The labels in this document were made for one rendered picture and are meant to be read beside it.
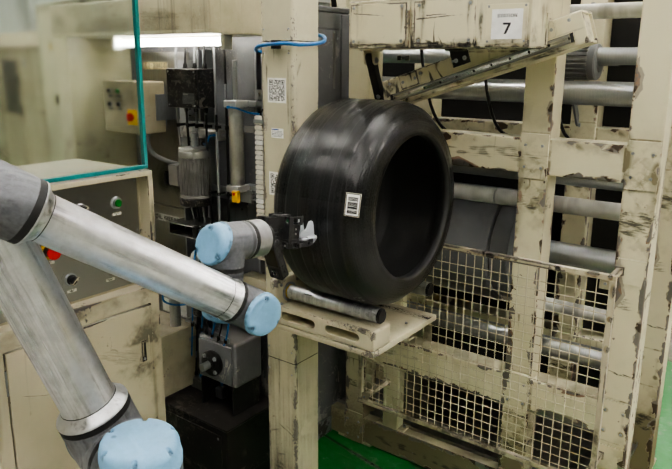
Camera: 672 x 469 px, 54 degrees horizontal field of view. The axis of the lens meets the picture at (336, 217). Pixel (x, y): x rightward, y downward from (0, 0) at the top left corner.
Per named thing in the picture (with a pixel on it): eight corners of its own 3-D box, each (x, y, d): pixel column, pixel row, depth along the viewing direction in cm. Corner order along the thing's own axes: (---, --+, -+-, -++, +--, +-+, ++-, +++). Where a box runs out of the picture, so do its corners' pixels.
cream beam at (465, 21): (347, 49, 214) (347, 1, 211) (388, 50, 234) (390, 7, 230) (529, 48, 179) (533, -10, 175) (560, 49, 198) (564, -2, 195)
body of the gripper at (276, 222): (306, 216, 164) (273, 219, 155) (303, 250, 166) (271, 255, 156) (283, 211, 169) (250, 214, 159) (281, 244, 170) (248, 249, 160)
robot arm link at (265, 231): (259, 261, 152) (230, 254, 158) (274, 259, 156) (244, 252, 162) (262, 223, 151) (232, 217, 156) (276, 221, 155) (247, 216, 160)
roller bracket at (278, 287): (270, 309, 204) (269, 279, 202) (345, 276, 235) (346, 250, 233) (278, 311, 202) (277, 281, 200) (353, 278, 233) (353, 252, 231)
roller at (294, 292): (281, 295, 204) (287, 281, 205) (289, 299, 207) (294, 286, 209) (376, 321, 184) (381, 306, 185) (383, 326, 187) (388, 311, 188)
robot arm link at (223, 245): (190, 264, 148) (193, 220, 146) (231, 258, 158) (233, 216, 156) (220, 272, 142) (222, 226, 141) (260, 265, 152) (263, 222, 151)
